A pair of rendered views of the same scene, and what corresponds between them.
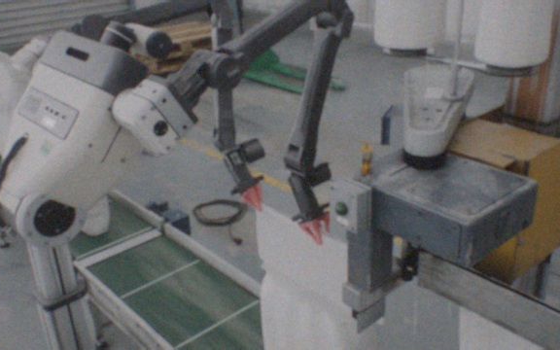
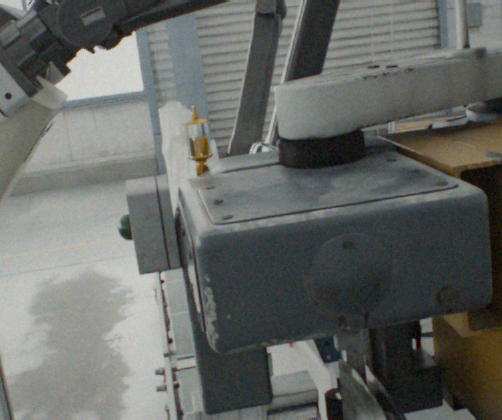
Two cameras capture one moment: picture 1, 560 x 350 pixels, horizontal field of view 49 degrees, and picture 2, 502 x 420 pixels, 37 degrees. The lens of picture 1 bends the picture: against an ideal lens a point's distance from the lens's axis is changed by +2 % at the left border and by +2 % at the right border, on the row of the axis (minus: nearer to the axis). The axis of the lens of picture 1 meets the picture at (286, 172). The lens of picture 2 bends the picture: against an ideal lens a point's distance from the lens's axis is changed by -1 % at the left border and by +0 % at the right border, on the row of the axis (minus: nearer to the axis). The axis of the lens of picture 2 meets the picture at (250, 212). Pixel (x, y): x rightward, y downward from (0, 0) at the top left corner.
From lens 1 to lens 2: 0.90 m
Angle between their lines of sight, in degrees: 33
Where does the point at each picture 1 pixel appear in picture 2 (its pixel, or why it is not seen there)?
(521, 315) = not seen: outside the picture
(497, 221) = (307, 256)
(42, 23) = not seen: hidden behind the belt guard
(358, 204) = (133, 214)
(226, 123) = (239, 150)
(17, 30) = not seen: hidden behind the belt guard
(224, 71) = (74, 14)
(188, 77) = (23, 23)
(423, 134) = (284, 90)
